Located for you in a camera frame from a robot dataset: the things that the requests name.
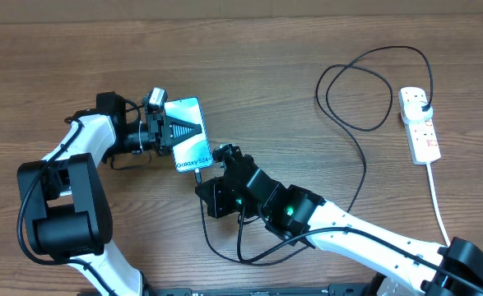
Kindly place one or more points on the blue Galaxy smartphone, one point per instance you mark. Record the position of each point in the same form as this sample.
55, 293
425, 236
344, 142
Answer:
194, 153

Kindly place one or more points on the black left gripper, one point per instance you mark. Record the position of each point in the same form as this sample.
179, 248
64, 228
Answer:
161, 128

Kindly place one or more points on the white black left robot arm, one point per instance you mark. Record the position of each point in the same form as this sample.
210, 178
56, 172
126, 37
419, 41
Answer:
65, 218

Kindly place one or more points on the white power strip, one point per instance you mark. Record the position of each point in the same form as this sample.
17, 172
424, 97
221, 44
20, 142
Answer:
422, 139

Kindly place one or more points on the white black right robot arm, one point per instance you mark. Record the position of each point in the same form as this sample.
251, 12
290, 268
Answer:
295, 214

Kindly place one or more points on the white charger plug adapter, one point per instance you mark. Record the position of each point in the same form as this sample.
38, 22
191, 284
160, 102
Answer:
415, 111

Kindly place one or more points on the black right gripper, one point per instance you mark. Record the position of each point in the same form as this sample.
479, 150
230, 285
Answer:
212, 193

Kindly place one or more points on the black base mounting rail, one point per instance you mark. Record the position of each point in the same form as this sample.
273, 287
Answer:
331, 290

